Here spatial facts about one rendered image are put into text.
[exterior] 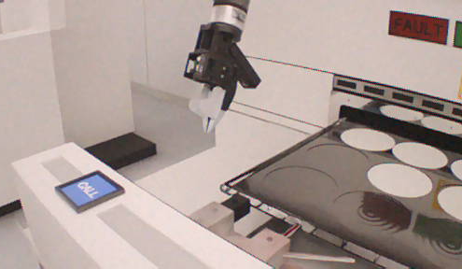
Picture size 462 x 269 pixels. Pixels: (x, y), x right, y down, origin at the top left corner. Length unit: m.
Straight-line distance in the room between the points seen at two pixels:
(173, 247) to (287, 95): 0.63
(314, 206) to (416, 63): 0.38
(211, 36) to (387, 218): 0.49
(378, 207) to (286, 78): 0.48
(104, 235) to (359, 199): 0.32
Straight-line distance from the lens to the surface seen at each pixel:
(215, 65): 0.72
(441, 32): 0.72
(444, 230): 0.48
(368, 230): 0.45
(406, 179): 0.57
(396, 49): 0.75
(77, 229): 0.35
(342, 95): 0.80
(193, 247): 0.31
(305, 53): 0.84
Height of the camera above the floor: 1.16
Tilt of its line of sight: 23 degrees down
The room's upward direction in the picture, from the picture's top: straight up
